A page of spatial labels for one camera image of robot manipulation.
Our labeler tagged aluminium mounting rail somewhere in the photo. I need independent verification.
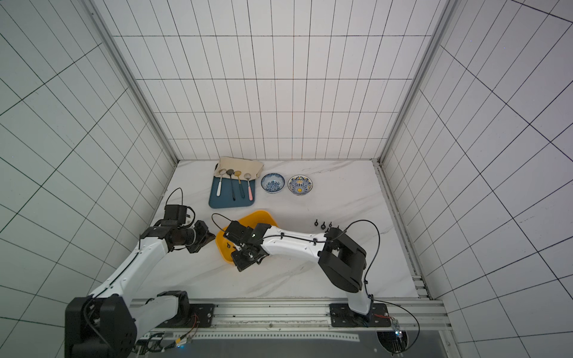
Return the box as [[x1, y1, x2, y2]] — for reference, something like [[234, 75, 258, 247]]
[[138, 298, 452, 342]]

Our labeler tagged dark blue rectangular tray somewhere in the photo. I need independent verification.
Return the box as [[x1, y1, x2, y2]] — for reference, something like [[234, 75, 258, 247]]
[[208, 177, 256, 209]]

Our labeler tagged white handled spoon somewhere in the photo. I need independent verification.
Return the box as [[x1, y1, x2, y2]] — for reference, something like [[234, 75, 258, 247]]
[[216, 169, 226, 197]]

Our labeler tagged beige folded cloth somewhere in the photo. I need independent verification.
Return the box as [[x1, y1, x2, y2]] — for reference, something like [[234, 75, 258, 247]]
[[213, 157, 264, 180]]

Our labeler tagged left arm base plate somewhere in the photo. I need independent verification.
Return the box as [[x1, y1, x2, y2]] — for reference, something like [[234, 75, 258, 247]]
[[158, 304, 215, 329]]

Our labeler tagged pink handled spoon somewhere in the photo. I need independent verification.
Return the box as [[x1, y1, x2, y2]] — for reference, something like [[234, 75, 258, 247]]
[[244, 173, 254, 201]]

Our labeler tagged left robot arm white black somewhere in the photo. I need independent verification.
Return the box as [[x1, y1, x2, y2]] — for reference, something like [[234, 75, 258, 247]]
[[64, 204, 216, 357]]

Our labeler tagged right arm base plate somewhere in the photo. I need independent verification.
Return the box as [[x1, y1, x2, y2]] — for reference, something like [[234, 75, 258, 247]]
[[329, 303, 391, 328]]

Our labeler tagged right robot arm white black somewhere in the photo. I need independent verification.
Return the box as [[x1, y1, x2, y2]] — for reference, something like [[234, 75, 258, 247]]
[[224, 221, 372, 316]]

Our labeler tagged yellow plastic storage tray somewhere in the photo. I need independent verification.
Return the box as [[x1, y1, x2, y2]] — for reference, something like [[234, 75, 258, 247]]
[[216, 210, 277, 264]]

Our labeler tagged black handled spoon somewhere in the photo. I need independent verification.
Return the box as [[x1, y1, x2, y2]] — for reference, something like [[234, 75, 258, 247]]
[[226, 169, 237, 201]]

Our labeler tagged gold blue handled spoon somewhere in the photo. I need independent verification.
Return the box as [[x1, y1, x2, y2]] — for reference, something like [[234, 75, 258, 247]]
[[234, 171, 246, 198]]

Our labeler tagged yellow blue patterned bowl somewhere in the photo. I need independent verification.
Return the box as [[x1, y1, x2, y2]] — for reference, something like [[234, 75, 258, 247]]
[[287, 175, 313, 195]]

